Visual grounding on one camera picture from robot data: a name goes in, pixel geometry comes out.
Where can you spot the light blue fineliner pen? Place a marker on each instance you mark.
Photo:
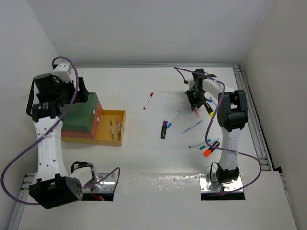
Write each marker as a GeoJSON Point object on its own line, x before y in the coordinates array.
{"type": "Point", "coordinates": [196, 144]}

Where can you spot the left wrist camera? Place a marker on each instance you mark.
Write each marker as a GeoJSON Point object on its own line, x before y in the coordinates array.
{"type": "Point", "coordinates": [63, 71]}

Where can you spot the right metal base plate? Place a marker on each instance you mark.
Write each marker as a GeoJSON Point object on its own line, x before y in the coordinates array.
{"type": "Point", "coordinates": [209, 185]}

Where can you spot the coral drawer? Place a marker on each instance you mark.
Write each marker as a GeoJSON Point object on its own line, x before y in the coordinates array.
{"type": "Point", "coordinates": [90, 135]}

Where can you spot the purple highlighter marker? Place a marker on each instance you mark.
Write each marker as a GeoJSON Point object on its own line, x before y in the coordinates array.
{"type": "Point", "coordinates": [164, 129]}

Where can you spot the orange highlighter marker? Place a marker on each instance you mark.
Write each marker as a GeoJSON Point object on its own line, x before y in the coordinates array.
{"type": "Point", "coordinates": [211, 149]}

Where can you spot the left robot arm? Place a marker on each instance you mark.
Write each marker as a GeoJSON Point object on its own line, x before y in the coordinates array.
{"type": "Point", "coordinates": [54, 186]}

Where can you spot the yellow bottom drawer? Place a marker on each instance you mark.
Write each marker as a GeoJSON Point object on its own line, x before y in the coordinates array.
{"type": "Point", "coordinates": [108, 130]}

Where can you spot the yellow highlighter marker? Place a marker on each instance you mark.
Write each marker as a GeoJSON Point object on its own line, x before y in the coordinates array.
{"type": "Point", "coordinates": [209, 109]}

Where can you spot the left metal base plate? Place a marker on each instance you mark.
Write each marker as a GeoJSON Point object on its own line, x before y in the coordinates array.
{"type": "Point", "coordinates": [105, 186]}

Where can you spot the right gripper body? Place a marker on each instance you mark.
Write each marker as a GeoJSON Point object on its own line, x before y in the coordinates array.
{"type": "Point", "coordinates": [199, 92]}

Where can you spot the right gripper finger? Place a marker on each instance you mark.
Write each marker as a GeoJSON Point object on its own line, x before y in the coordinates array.
{"type": "Point", "coordinates": [200, 100]}
{"type": "Point", "coordinates": [192, 98]}

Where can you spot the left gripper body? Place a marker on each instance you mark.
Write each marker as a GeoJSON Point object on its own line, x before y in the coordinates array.
{"type": "Point", "coordinates": [65, 91]}

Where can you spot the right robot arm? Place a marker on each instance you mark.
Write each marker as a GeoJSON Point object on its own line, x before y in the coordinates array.
{"type": "Point", "coordinates": [232, 115]}

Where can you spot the metal base plate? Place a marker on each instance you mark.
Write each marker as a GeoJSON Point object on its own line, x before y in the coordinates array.
{"type": "Point", "coordinates": [209, 185]}
{"type": "Point", "coordinates": [105, 186]}

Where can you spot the red fineliner pen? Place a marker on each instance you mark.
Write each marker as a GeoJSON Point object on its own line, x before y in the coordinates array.
{"type": "Point", "coordinates": [146, 104]}

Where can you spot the teal fineliner pen lower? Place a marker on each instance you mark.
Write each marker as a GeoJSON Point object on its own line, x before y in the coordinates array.
{"type": "Point", "coordinates": [211, 142]}

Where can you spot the green top drawer box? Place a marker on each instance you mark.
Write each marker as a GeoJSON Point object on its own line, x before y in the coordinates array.
{"type": "Point", "coordinates": [80, 117]}

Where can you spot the grey fineliner pen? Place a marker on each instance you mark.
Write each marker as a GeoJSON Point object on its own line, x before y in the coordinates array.
{"type": "Point", "coordinates": [118, 125]}

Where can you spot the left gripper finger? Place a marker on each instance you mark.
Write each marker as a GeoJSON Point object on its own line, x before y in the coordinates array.
{"type": "Point", "coordinates": [69, 90]}
{"type": "Point", "coordinates": [82, 93]}

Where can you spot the green fineliner pen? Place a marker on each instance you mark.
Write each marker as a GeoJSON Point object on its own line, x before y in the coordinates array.
{"type": "Point", "coordinates": [112, 130]}

